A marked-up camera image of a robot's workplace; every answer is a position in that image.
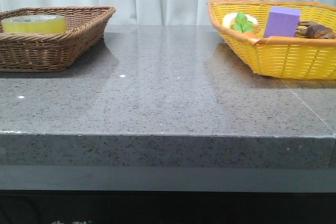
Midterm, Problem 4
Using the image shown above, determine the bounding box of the yellow woven basket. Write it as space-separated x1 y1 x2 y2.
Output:
207 0 335 80

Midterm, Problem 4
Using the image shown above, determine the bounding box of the brown toy animal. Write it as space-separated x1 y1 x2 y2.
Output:
296 20 335 39

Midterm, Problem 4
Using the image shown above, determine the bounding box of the yellow tape roll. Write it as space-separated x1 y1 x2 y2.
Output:
1 14 67 34

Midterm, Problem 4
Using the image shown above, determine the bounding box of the brown wicker basket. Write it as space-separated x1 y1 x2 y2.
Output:
1 6 116 72

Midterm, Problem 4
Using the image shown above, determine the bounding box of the purple foam block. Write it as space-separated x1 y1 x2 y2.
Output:
264 6 301 38

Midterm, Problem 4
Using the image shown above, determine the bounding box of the toy bread roll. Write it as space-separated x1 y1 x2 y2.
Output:
222 13 258 28

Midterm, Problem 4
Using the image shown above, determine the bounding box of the orange toy carrot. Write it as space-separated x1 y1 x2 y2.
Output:
229 12 261 34

